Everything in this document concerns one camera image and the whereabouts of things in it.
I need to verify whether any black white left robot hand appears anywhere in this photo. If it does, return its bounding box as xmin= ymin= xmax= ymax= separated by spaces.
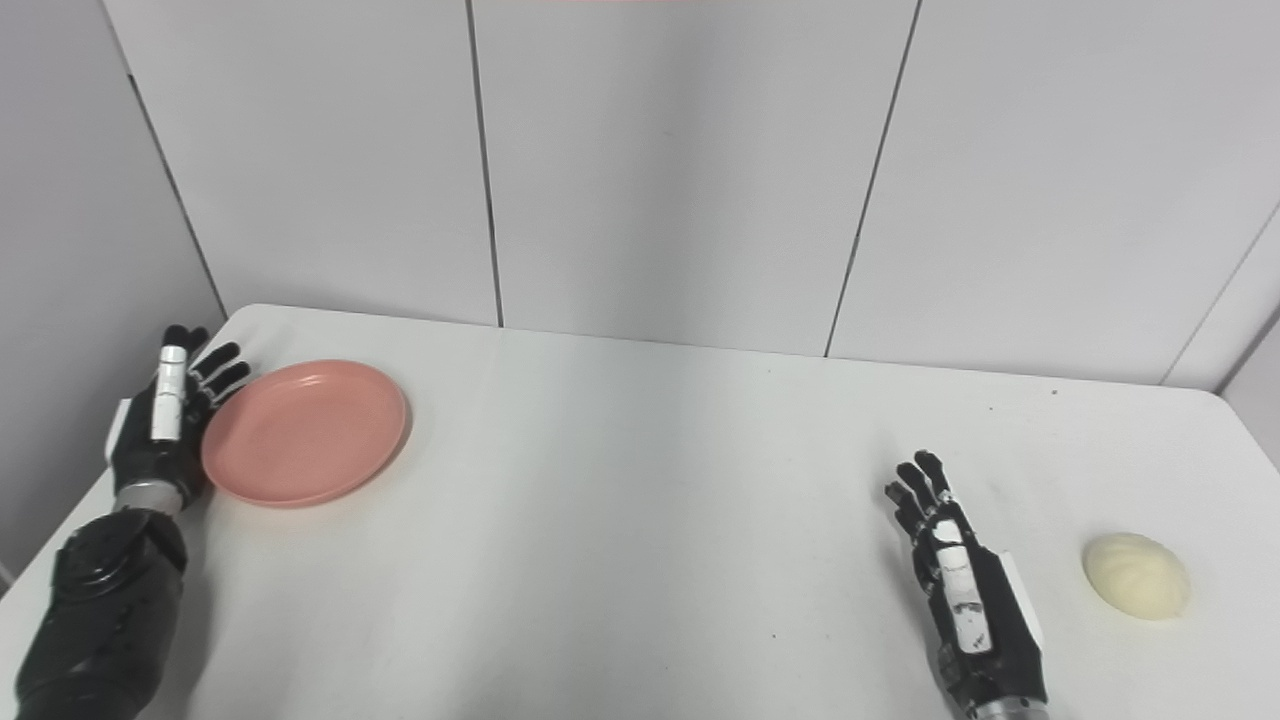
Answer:
xmin=105 ymin=324 xmax=252 ymax=513

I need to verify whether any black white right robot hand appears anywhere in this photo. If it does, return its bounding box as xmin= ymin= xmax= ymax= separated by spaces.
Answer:
xmin=883 ymin=449 xmax=1051 ymax=717

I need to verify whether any pink round plate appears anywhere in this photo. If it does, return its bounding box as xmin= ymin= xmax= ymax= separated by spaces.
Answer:
xmin=200 ymin=359 xmax=410 ymax=509

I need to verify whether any cream steamed bun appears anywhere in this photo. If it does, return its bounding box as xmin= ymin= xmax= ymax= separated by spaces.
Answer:
xmin=1083 ymin=532 xmax=1193 ymax=622

